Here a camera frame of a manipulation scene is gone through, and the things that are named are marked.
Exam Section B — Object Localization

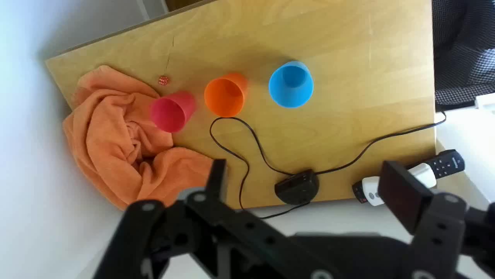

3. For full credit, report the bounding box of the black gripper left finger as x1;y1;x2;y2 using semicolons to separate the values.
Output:
206;160;228;200

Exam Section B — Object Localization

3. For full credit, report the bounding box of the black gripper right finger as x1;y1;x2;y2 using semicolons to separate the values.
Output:
380;162;434;235

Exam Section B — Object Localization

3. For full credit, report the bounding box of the pink plastic cup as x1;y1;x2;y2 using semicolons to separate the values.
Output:
151;92;197;134

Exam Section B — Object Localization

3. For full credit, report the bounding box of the orange plastic cup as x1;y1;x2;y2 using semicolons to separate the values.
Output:
205;73;248;118

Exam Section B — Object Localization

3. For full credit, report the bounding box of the blue plastic cup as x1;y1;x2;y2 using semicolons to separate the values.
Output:
268;61;315;109

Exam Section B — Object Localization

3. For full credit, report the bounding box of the white remote control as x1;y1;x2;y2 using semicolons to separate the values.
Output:
352;162;440;208

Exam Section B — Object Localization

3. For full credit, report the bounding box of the black remote control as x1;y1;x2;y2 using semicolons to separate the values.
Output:
428;149;466;179

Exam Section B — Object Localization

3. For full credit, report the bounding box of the black computer mouse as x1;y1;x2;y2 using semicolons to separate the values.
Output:
274;171;319;205

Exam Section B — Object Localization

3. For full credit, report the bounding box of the orange towel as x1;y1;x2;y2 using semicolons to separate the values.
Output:
64;66;213;210

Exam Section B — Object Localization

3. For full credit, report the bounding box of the small red crumb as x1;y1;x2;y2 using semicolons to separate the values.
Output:
158;76;171;86

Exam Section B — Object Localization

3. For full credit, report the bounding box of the wooden dresser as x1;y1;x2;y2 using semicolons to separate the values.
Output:
47;0;435;208

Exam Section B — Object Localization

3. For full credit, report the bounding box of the black office chair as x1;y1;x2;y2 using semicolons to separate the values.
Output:
432;0;495;111

